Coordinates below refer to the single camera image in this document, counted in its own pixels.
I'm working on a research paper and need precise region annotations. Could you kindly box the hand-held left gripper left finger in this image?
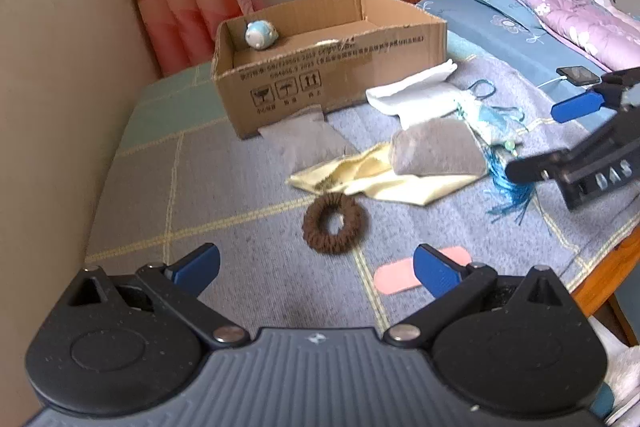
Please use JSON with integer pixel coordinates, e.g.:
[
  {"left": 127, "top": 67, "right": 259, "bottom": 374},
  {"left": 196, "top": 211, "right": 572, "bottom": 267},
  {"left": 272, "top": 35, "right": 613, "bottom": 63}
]
[{"left": 67, "top": 243, "right": 251, "bottom": 349}]

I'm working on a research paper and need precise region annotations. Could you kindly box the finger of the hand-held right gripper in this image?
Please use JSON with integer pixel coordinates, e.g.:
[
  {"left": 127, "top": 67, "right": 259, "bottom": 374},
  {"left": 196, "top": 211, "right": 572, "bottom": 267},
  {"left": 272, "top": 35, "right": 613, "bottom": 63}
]
[
  {"left": 506, "top": 149, "right": 573, "bottom": 186},
  {"left": 551, "top": 68, "right": 640, "bottom": 124}
]

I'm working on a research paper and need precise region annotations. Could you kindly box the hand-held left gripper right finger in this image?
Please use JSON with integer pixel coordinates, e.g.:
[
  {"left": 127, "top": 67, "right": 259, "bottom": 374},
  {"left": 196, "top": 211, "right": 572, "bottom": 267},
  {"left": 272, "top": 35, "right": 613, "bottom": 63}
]
[{"left": 382, "top": 243, "right": 571, "bottom": 350}]

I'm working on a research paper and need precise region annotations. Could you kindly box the pink oblong pad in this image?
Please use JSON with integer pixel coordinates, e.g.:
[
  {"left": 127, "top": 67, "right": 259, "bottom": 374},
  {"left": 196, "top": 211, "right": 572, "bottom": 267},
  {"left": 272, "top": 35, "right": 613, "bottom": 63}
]
[{"left": 374, "top": 246, "right": 473, "bottom": 297}]

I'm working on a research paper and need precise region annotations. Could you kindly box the light blue tasselled sachet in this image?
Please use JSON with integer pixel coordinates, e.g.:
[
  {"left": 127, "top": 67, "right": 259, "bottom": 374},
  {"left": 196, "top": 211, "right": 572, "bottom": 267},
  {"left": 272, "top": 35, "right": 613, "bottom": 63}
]
[{"left": 452, "top": 78, "right": 541, "bottom": 228}]

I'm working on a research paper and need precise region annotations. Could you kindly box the pale yellow cloth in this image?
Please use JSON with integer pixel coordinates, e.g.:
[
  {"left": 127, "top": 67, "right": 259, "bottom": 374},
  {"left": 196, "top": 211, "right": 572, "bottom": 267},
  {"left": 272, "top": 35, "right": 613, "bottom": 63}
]
[{"left": 286, "top": 142, "right": 481, "bottom": 206}]

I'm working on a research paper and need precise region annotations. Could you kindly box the grey cloth pouch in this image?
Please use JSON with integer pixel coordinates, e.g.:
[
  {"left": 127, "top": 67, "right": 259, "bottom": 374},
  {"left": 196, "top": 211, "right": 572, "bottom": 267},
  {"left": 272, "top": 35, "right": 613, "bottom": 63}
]
[
  {"left": 391, "top": 118, "right": 488, "bottom": 178},
  {"left": 257, "top": 104, "right": 361, "bottom": 172}
]

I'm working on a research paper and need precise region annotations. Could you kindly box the brown scrunchie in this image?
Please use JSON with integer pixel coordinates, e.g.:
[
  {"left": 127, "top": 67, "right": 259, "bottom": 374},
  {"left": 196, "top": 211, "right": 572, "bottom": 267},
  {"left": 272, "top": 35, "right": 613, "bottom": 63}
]
[{"left": 302, "top": 193, "right": 368, "bottom": 253}]

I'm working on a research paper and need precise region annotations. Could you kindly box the white towel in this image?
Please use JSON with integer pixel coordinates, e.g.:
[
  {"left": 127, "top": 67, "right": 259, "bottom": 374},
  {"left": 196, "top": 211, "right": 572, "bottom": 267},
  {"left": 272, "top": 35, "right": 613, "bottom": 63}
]
[{"left": 366, "top": 58, "right": 471, "bottom": 130}]

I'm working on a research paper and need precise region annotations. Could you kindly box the cardboard box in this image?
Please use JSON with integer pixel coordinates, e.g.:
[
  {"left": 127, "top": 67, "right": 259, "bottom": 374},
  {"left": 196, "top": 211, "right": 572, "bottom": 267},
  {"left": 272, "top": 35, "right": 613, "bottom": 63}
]
[{"left": 211, "top": 0, "right": 448, "bottom": 140}]

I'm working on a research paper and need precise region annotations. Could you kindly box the black phone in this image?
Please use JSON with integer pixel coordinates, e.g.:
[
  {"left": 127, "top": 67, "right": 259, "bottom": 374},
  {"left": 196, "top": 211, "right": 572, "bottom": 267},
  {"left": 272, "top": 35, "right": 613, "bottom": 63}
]
[{"left": 556, "top": 66, "right": 601, "bottom": 86}]

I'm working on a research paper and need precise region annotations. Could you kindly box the grey checked blanket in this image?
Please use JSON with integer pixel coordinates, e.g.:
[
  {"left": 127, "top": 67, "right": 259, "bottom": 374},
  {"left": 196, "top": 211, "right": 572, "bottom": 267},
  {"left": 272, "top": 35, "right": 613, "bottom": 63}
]
[{"left": 85, "top": 52, "right": 640, "bottom": 333}]

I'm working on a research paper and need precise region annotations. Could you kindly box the purple floral quilt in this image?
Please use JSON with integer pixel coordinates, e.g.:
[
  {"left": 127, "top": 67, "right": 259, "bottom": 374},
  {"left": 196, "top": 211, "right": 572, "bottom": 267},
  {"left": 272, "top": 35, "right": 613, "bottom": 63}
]
[{"left": 494, "top": 0, "right": 640, "bottom": 72}]

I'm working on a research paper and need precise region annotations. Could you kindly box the blue floral pillow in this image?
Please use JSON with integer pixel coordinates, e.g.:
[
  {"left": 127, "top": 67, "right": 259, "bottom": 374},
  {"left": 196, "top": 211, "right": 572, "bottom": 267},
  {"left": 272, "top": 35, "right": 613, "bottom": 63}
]
[{"left": 457, "top": 0, "right": 608, "bottom": 80}]

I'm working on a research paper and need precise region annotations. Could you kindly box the blue bed sheet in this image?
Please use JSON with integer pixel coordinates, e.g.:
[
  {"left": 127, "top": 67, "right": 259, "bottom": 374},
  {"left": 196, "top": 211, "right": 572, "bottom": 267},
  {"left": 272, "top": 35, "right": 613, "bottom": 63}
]
[{"left": 415, "top": 0, "right": 601, "bottom": 108}]

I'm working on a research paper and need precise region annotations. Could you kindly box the blue and white plush toy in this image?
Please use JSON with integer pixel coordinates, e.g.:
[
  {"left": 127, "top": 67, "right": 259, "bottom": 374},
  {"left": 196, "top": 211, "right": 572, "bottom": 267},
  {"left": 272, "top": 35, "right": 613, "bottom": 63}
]
[{"left": 244, "top": 20, "right": 281, "bottom": 51}]

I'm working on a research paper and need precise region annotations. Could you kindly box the wooden bed rail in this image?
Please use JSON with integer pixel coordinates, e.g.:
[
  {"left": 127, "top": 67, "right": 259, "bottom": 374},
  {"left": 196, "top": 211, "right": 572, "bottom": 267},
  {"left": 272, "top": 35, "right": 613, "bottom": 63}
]
[{"left": 570, "top": 207, "right": 640, "bottom": 319}]

